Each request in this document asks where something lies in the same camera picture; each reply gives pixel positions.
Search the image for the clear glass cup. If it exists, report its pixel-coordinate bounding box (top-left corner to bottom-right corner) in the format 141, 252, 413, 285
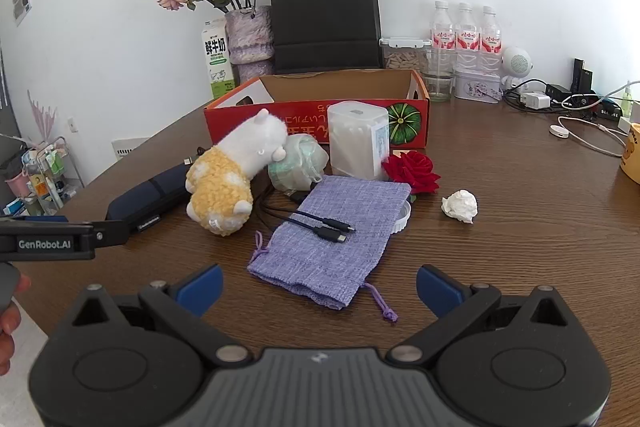
419, 48, 457, 102

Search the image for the translucent cotton swab box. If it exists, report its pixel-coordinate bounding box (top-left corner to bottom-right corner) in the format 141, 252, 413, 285
326, 100, 391, 181

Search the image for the purple drawstring pouch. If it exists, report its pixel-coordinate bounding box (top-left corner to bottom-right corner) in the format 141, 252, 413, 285
247, 175, 412, 323

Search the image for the clear seed storage container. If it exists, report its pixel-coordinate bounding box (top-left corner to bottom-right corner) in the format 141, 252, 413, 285
379, 38, 433, 70

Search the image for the black paper shopping bag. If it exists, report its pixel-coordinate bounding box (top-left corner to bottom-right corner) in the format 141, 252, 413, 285
269, 0, 383, 75

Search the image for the navy zip case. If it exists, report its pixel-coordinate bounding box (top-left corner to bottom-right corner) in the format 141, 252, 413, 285
106, 162, 193, 233

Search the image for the yellow mug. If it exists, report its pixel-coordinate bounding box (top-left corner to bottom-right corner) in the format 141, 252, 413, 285
619, 122, 640, 184

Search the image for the white wall charger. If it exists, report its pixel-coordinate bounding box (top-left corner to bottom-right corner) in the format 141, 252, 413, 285
520, 92, 551, 111

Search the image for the white robot speaker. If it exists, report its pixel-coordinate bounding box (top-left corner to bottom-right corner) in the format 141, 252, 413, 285
500, 47, 536, 94

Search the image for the black cable thin plug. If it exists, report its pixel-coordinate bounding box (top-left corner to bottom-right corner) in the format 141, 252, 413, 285
260, 193, 357, 233

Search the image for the red artificial rose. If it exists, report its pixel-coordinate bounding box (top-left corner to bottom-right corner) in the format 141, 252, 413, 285
382, 150, 442, 196

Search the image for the black upright device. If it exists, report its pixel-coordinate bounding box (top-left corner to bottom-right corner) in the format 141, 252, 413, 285
572, 58, 594, 92

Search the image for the white ribbed lid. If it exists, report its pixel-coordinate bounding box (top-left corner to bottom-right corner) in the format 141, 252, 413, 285
390, 199, 414, 235

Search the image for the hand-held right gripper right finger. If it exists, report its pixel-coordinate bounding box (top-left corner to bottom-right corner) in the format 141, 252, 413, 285
387, 264, 568, 365

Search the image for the white charging cable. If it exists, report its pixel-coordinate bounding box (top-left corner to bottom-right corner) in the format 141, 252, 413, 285
557, 116, 629, 156

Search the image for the white green milk carton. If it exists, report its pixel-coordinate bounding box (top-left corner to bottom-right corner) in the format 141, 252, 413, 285
201, 18, 236, 100

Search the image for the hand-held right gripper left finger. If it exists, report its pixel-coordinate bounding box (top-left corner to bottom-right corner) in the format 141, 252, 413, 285
72, 263, 253, 365

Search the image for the black charger block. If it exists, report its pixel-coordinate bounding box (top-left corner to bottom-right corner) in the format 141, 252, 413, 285
545, 83, 597, 108

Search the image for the person's left hand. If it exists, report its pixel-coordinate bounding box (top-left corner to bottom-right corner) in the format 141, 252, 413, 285
0, 274, 32, 378

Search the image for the mottled purple stone vase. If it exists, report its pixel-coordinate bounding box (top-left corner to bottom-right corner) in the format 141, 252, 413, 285
224, 5, 276, 80

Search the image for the pink feather decoration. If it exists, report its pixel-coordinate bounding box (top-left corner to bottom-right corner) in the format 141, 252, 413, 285
27, 89, 61, 148

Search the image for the white floral tin box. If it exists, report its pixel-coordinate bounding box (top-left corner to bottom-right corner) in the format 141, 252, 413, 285
454, 68, 502, 104

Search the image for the black cable wide plug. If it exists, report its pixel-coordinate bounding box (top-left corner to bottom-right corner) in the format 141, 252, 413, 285
256, 202, 348, 246

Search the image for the white tissue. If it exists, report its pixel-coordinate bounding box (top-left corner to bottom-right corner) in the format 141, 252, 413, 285
441, 189, 479, 225

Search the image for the red cardboard box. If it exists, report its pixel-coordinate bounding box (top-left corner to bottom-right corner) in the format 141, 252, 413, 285
203, 68, 431, 151

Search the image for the clear water bottle red label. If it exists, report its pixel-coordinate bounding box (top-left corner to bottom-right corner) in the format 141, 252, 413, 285
454, 3, 481, 70
431, 0, 456, 72
479, 5, 503, 70

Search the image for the white yellow alpaca plush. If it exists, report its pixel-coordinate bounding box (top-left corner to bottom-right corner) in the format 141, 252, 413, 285
185, 108, 289, 236

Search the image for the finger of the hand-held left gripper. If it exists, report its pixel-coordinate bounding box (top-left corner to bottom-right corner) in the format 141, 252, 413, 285
92, 217, 138, 249

